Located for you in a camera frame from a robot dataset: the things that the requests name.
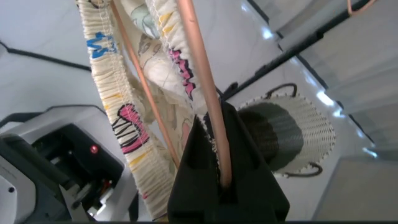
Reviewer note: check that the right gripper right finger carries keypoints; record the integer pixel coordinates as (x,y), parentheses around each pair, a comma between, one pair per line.
(258,193)

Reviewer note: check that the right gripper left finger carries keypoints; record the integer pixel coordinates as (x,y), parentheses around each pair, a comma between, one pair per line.
(192,186)

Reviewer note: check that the cream printed garment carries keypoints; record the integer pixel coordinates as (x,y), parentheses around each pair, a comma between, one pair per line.
(124,124)

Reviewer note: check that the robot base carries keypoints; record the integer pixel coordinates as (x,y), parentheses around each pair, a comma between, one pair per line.
(18,186)

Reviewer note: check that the white laundry basket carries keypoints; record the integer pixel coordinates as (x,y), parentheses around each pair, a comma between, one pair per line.
(311,130)

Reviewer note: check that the black clothes rack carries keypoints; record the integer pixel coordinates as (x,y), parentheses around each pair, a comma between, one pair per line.
(289,53)

